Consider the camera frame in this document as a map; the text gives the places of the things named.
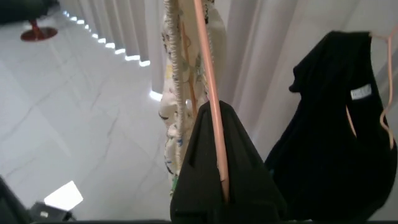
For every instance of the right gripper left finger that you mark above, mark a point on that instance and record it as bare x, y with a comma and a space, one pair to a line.
199, 186

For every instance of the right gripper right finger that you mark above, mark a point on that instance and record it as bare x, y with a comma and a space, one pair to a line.
252, 186

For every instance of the black garment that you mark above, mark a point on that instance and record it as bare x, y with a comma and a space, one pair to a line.
326, 155

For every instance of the cream printed garment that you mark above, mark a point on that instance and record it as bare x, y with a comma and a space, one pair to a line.
169, 109

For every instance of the pink clothes hanger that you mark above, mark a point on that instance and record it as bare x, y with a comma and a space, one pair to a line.
206, 62
389, 62

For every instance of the white curtain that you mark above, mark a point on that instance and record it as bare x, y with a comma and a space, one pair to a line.
264, 46

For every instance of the black chair with red foot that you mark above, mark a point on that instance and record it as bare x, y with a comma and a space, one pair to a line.
38, 33

